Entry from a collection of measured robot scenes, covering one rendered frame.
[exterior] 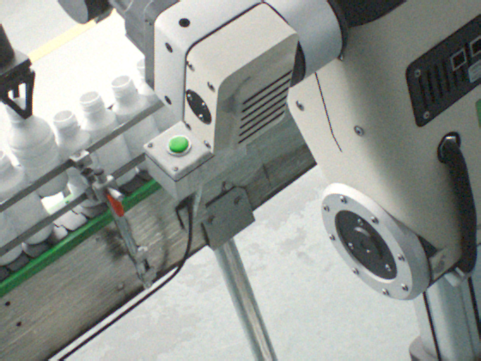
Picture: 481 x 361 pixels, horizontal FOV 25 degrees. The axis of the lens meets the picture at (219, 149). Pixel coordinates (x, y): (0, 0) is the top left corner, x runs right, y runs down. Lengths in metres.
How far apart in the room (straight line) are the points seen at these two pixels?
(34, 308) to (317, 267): 1.41
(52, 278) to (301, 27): 0.90
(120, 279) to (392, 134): 0.85
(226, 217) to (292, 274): 1.16
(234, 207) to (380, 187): 0.79
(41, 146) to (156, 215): 0.26
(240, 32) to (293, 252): 2.22
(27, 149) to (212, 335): 1.39
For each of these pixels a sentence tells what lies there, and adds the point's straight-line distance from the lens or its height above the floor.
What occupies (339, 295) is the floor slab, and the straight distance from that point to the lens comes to 2.93.
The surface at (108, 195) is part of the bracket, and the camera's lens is 1.65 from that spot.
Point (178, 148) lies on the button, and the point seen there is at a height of 1.12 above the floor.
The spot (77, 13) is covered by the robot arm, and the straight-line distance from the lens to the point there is 1.05.
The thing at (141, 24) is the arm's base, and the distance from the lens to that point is 0.96.
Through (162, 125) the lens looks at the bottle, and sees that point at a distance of 1.79.
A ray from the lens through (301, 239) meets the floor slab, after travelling 3.14.
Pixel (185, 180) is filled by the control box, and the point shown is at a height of 1.07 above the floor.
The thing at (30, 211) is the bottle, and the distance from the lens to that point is 1.71.
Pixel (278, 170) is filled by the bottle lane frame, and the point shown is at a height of 0.86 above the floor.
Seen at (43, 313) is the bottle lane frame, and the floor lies 0.91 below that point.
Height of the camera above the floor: 1.98
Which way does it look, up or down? 33 degrees down
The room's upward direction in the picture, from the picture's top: 19 degrees counter-clockwise
